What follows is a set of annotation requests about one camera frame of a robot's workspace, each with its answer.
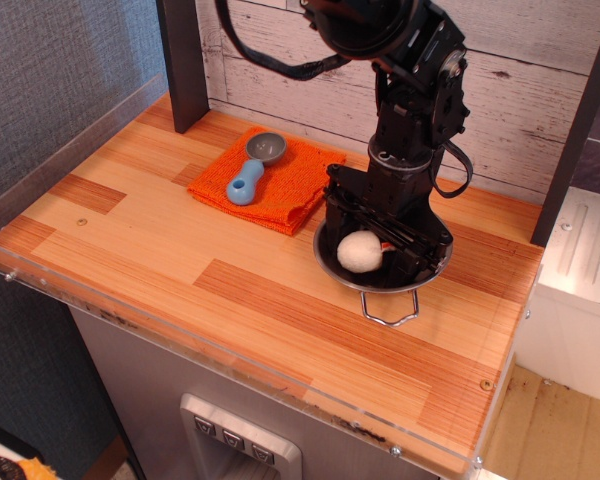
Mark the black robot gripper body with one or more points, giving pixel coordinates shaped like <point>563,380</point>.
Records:
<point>388,201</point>

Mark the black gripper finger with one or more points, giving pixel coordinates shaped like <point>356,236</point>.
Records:
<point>399,269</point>
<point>339,224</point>

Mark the stainless steel bowl with handles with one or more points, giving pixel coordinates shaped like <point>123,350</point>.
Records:
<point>370,282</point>

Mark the white plush rice ball brush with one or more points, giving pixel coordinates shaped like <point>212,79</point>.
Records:
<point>362,251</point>

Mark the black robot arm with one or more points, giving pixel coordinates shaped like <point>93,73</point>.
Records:
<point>419,58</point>

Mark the orange knitted cloth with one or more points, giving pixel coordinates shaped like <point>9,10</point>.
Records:
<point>286,193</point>

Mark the blue and grey scoop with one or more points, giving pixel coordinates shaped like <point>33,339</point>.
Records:
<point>263,150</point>

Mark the white plastic cabinet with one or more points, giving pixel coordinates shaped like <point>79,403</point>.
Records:
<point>559,337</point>

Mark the silver cabinet with dispenser panel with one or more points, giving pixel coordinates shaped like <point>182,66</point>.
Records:
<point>192,410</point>

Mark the clear acrylic table guard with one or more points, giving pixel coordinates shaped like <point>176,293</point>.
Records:
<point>177,298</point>

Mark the yellow object bottom left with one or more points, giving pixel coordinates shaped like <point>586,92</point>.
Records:
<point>33,469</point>

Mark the dark right post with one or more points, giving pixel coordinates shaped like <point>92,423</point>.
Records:
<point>573,148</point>

